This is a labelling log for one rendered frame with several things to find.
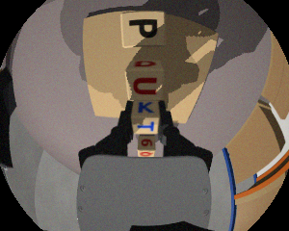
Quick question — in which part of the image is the tan flat mat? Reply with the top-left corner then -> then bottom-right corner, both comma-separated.
83,11 -> 218,123

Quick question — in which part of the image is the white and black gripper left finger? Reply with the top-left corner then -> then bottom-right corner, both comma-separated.
78,100 -> 134,168

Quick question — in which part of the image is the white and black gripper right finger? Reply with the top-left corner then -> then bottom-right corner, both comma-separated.
158,100 -> 213,172

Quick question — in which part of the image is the wooden letter block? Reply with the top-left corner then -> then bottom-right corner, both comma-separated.
138,136 -> 156,157
120,11 -> 166,48
131,100 -> 160,134
125,60 -> 165,100

